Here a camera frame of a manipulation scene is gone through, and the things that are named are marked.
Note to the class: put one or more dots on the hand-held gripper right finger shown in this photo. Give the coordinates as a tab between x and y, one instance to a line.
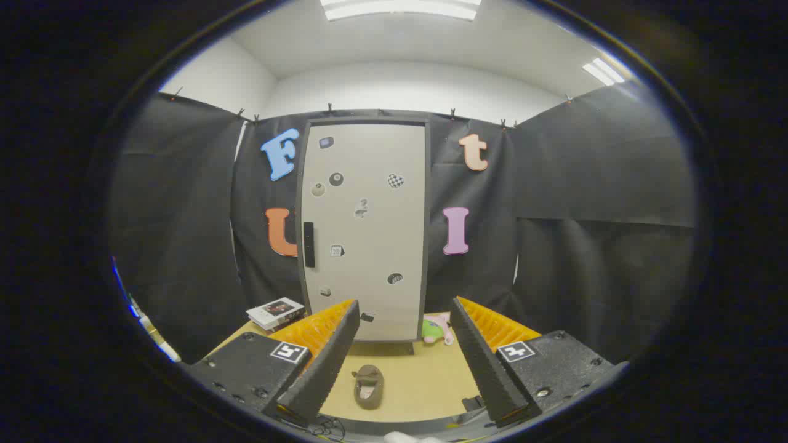
486	369

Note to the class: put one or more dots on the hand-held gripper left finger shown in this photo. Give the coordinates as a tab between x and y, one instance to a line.
320	369

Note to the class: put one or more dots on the brown fuzzy shoe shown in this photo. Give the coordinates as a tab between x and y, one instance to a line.
368	391

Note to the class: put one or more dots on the grey shoe cabinet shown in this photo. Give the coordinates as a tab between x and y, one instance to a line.
427	246

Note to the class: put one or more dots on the green and pink plush toy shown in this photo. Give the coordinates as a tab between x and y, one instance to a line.
434	331

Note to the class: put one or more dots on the white book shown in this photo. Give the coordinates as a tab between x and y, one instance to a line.
274	311

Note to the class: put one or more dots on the black backdrop cloth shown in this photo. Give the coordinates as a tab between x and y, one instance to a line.
585	184

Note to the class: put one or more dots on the small ceiling light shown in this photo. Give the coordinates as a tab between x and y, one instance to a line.
603	71

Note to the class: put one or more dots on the long ceiling light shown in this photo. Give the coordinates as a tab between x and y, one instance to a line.
400	8

